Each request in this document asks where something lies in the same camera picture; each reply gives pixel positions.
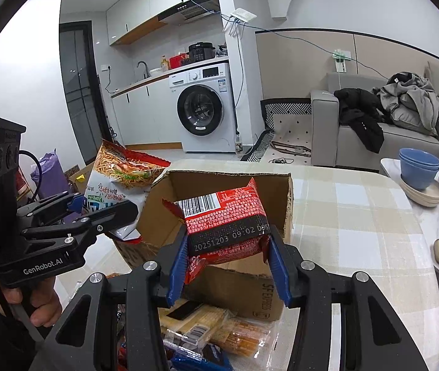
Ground brown SF cardboard box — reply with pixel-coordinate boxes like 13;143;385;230
114;169;293;322

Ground grey clothes pile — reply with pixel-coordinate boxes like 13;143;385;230
373;72;439;137

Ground black patterned mat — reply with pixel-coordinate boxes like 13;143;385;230
241;98;312;166

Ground clear bread pack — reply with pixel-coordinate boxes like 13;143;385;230
209;317;274;358

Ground blue stacked bowls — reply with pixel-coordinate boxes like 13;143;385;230
399;147;439;191

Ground black jacket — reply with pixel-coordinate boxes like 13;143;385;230
334;88;393;153

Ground white washing machine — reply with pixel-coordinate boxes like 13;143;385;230
168;61;237;153

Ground kitchen faucet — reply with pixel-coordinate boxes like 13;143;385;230
136;60;151;79

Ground floor cardboard box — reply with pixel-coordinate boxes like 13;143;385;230
68;162;94;194

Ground red container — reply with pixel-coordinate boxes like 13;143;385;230
169;53;188;70

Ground wall power strip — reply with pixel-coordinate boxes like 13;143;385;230
333;49;352;73

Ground checked tablecloth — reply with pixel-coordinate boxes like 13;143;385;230
170;155;439;370

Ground beige plate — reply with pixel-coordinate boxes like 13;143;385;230
399;177;439;208

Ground person's left hand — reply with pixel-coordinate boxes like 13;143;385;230
0;275;64;328

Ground blue snack pack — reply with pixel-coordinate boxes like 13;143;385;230
163;340;234;371

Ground purple bag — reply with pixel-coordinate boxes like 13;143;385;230
31;150;70;198

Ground red cracker snack pack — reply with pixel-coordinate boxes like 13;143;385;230
162;178;271;285

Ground range hood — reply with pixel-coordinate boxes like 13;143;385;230
157;0;220;26

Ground clear cracker sandwich pack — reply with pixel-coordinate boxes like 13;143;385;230
158;298;230;352

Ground black rice cooker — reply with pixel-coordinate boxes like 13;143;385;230
188;42;215;63

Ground grey sofa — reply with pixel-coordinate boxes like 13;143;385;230
310;61;439;171

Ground large noodle snack bag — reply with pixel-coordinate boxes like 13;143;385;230
83;138;173;244

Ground white wall router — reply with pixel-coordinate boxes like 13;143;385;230
231;8;257;23

